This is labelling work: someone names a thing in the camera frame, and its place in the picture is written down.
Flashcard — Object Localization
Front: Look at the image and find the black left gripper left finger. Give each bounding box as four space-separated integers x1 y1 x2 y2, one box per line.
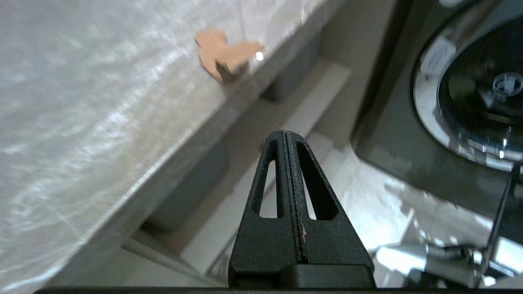
228 131 305 287

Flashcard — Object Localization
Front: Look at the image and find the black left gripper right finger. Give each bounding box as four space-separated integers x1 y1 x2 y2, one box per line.
287 131 374 265

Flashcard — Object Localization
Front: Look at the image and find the torn brown cardboard piece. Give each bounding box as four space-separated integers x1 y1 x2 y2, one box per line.
194 28 265 84

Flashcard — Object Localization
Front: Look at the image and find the grey washing machine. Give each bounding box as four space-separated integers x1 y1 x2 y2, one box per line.
351 0 523 219

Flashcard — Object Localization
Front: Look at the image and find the round washing machine door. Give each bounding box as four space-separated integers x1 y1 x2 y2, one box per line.
412 11 523 172

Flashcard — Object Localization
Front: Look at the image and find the silver metal robot frame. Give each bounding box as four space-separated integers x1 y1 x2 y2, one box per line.
375 242 523 289

